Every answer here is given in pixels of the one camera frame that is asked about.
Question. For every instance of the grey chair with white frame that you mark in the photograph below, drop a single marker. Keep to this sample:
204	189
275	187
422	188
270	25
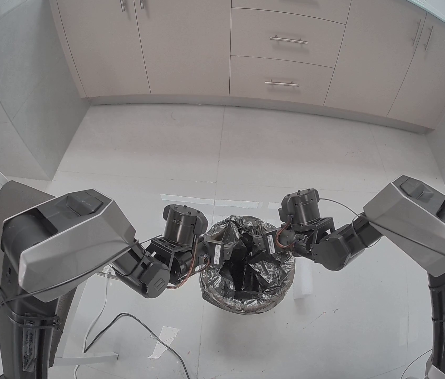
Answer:
13	207

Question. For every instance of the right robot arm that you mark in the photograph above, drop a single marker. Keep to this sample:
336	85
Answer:
416	219

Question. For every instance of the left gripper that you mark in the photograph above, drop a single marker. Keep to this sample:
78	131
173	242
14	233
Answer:
216	255

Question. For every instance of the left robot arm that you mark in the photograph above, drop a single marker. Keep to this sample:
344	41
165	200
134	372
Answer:
76	247

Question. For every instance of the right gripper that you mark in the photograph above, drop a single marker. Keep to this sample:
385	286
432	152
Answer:
272	243

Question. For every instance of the black plastic bag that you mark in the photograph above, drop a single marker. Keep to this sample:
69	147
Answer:
222	290

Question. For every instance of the beige cabinet with drawers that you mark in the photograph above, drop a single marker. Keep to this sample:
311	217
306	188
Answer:
191	45

